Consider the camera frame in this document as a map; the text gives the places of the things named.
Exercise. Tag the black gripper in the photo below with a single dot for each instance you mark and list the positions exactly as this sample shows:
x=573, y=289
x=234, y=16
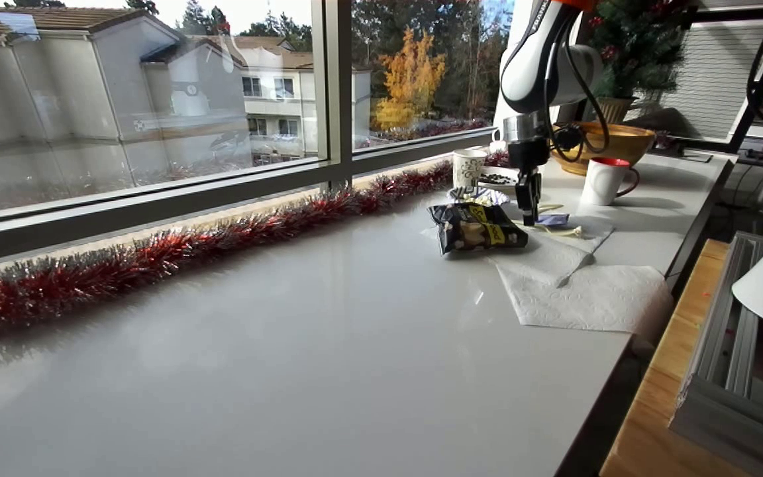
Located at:
x=528, y=156

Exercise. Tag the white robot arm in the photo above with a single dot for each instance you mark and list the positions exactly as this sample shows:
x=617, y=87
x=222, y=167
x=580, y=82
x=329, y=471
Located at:
x=539, y=69

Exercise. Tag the black popcorn snack bag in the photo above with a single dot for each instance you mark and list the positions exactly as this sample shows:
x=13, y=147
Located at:
x=465, y=229

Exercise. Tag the large wooden bowl near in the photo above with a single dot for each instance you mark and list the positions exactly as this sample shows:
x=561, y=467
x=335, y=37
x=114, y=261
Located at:
x=610, y=138

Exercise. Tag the cream plastic spoon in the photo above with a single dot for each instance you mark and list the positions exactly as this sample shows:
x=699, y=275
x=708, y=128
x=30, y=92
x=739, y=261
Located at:
x=564, y=229

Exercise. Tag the white paper cup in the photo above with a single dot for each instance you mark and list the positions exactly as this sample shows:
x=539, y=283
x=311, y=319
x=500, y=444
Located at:
x=466, y=167

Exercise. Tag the white paper towel upper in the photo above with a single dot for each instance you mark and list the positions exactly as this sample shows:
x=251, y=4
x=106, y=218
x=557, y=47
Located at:
x=555, y=257

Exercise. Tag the white paper towel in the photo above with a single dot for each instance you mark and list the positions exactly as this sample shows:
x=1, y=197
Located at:
x=596, y=298
x=555, y=257

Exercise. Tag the red white mug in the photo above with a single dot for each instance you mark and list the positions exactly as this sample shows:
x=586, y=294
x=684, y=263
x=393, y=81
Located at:
x=608, y=179

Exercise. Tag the white paper towel lower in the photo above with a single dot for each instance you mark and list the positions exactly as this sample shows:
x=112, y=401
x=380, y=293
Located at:
x=596, y=298

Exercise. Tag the small potted christmas tree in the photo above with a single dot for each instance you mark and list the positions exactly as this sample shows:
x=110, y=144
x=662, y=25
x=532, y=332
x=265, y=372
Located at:
x=638, y=45

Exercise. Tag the wooden board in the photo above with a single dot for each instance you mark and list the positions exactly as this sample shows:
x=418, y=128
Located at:
x=643, y=444

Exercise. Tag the red silver tinsel garland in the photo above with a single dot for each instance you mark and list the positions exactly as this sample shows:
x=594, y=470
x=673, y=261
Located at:
x=49, y=286

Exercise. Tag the grey aluminium rail frame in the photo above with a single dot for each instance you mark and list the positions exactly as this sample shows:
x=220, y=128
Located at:
x=722, y=399

